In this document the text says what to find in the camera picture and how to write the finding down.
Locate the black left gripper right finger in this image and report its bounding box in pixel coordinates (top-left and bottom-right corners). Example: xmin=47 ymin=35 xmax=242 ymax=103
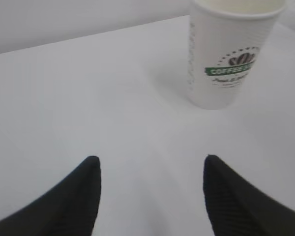
xmin=203 ymin=155 xmax=295 ymax=236

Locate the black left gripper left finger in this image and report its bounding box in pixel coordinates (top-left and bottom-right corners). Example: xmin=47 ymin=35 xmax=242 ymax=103
xmin=0 ymin=156 xmax=101 ymax=236

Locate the white paper coffee cup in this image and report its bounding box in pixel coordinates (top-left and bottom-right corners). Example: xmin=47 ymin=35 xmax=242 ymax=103
xmin=187 ymin=0 xmax=286 ymax=110

